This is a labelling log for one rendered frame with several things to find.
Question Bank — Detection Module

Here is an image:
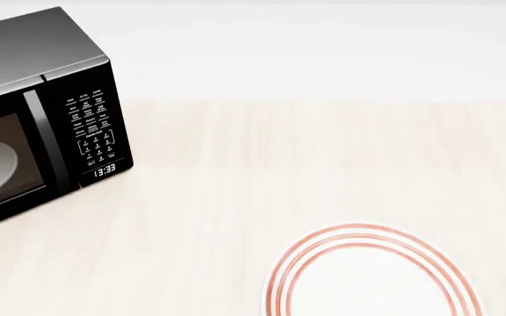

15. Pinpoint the white plate with red rings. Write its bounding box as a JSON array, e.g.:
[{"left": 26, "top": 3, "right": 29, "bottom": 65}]
[{"left": 261, "top": 221, "right": 487, "bottom": 316}]

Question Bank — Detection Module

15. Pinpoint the black microwave oven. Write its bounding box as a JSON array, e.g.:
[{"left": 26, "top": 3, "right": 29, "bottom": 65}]
[{"left": 0, "top": 5, "right": 134, "bottom": 233}]

